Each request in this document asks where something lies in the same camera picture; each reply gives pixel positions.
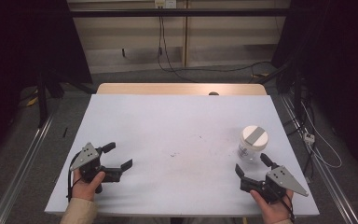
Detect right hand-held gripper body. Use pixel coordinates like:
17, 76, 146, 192
239, 165, 310, 205

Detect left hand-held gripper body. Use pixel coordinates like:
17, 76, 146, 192
69, 142, 122, 194

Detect clear jar with white lid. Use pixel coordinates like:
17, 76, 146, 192
237, 124, 269, 162

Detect person's right hand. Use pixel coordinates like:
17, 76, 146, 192
249, 189, 295, 224

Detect person's left hand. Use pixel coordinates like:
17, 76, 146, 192
71, 169, 106, 203

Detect white power strip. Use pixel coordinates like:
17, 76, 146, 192
303, 132, 316, 146

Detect white table cover sheet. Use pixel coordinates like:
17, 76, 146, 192
44, 93, 321, 217

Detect black metal stand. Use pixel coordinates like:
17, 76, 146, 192
255, 60, 306, 123
36, 72, 98, 129

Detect yellow floor tape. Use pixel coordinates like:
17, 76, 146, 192
25, 89, 40, 107

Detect black curtain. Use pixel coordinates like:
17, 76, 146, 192
271, 0, 358, 181
0, 0, 93, 162

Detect wooden vertical strip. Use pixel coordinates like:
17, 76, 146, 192
182, 0, 189, 68

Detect dark horizontal bar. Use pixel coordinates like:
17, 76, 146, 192
69, 8, 291, 19

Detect right hand-held gripper black cable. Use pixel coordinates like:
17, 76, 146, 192
273, 191, 296, 223

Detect hand-held gripper black cable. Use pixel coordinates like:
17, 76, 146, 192
66, 151, 82, 203
273, 191, 296, 223

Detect left hand-held gripper black cable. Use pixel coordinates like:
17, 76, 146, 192
66, 151, 82, 203

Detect metal floor rail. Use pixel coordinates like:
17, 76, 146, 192
279, 94, 358, 224
0, 114, 56, 224

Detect white cable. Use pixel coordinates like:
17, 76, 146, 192
300, 100, 344, 170

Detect black floor cable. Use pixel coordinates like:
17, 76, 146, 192
173, 61, 273, 75

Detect black hanging cable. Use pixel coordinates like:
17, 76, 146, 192
157, 7, 200, 84

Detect white wall socket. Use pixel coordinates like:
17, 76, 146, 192
154, 0, 178, 9

